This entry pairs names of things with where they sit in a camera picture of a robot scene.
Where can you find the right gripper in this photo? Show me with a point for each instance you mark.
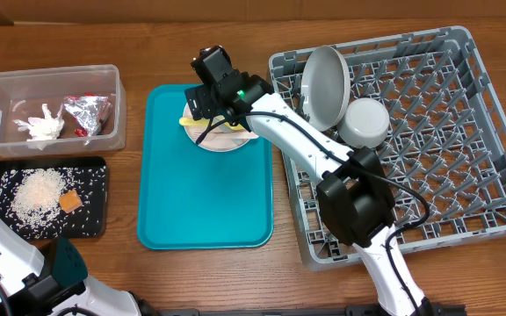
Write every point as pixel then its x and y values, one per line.
pixel 212 94

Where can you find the grey round plate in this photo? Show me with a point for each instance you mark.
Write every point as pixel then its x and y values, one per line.
pixel 326 87

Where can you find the foil wrapper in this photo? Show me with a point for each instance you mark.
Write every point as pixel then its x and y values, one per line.
pixel 90 112

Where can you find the small grey bowl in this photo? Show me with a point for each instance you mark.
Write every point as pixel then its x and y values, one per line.
pixel 364 124

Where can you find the red sauce packet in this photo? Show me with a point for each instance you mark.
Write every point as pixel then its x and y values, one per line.
pixel 81 132

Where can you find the white napkin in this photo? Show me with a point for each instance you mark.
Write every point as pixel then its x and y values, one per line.
pixel 42 130

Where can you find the orange food cube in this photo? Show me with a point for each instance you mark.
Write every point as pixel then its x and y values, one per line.
pixel 70 201

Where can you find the white rice pile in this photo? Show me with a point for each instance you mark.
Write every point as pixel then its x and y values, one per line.
pixel 38 197

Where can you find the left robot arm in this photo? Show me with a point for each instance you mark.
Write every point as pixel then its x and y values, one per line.
pixel 54 280

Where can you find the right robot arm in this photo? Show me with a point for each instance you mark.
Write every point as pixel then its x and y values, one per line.
pixel 358 204

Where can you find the grey dishwasher rack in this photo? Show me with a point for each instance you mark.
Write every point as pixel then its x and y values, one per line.
pixel 447 136

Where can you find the pink plastic fork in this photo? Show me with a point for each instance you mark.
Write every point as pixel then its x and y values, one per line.
pixel 225 140

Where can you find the white plate with cutlery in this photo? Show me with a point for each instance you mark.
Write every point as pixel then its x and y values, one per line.
pixel 193 132

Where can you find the yellow plastic spoon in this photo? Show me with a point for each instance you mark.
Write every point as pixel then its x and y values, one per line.
pixel 187 121

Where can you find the teal serving tray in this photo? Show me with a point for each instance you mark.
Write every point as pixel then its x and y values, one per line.
pixel 192 198

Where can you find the clear plastic bin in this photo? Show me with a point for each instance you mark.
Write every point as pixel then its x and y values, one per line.
pixel 24 92

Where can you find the black plastic tray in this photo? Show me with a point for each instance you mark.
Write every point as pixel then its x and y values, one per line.
pixel 95 206

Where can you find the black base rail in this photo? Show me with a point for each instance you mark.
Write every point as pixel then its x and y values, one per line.
pixel 349 310

